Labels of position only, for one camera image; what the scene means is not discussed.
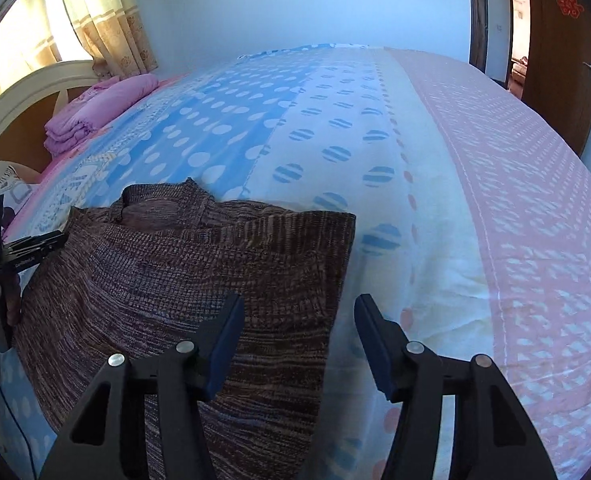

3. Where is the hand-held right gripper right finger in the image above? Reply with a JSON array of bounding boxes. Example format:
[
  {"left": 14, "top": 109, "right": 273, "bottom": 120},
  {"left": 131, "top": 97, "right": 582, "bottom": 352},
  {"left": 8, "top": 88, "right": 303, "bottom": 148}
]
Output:
[{"left": 354, "top": 294, "right": 559, "bottom": 480}]

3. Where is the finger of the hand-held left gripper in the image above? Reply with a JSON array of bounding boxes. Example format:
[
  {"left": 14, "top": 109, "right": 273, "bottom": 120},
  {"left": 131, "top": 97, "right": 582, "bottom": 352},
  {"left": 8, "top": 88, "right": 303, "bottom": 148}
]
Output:
[{"left": 23, "top": 230, "right": 69, "bottom": 257}]

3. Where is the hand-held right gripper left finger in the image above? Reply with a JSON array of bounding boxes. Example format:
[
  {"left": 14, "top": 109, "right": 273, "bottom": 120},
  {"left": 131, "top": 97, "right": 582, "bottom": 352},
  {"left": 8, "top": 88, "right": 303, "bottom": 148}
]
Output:
[{"left": 46, "top": 294, "right": 246, "bottom": 480}]

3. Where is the brown knitted sweater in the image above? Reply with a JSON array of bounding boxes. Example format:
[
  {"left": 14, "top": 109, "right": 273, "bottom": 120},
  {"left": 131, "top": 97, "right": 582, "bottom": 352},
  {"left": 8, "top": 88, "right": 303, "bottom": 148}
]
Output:
[{"left": 13, "top": 177, "right": 357, "bottom": 480}]

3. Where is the patterned grey pillow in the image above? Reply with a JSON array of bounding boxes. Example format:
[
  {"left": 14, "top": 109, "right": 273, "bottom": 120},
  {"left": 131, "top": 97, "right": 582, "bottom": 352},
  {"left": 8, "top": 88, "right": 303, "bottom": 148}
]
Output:
[{"left": 0, "top": 165, "right": 41, "bottom": 241}]

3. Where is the folded pink blanket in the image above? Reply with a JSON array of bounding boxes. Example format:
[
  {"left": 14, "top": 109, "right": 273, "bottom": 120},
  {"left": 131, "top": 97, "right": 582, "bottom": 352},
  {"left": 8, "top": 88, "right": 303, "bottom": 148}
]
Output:
[{"left": 44, "top": 73, "right": 159, "bottom": 157}]

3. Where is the cream and wood headboard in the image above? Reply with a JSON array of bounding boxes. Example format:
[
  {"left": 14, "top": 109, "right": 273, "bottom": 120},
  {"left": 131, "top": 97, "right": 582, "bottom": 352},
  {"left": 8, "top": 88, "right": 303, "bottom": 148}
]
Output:
[{"left": 0, "top": 60, "right": 101, "bottom": 196}]

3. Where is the polka dot patchwork bedsheet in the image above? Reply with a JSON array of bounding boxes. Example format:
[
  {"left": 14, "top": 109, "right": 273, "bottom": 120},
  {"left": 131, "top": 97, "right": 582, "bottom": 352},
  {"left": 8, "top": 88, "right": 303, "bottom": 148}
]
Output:
[{"left": 0, "top": 42, "right": 591, "bottom": 480}]

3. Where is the brown wooden door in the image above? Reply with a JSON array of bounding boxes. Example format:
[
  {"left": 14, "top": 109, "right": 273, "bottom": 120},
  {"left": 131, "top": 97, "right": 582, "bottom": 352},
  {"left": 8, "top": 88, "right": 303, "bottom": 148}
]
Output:
[{"left": 520, "top": 0, "right": 591, "bottom": 158}]

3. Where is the black cable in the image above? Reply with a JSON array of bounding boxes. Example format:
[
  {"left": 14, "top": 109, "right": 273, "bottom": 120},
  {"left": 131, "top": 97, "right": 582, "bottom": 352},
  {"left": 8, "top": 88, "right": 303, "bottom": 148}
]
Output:
[{"left": 0, "top": 340, "right": 41, "bottom": 480}]

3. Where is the dark wooden door frame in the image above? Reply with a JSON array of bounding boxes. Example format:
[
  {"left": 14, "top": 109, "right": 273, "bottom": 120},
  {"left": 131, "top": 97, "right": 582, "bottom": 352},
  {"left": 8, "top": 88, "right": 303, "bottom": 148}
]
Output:
[{"left": 468, "top": 0, "right": 526, "bottom": 92}]

